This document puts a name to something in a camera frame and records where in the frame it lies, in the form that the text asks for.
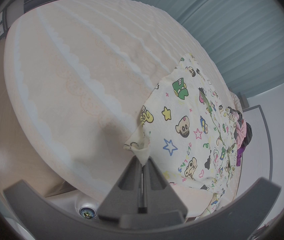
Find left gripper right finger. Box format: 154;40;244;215
146;156;188;221

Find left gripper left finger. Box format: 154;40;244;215
97;156;142;221

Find white printed pyjama top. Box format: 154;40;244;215
123;53;240;216

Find bed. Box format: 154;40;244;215
3;0;274;221

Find purple garment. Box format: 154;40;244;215
236;143;247;167

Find pink garment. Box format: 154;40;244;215
233;110;247;147

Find dark grey garment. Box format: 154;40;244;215
242;120;254;147

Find cream pillow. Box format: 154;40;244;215
228;90;242;109

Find grey bedside table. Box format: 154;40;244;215
239;94;250;112

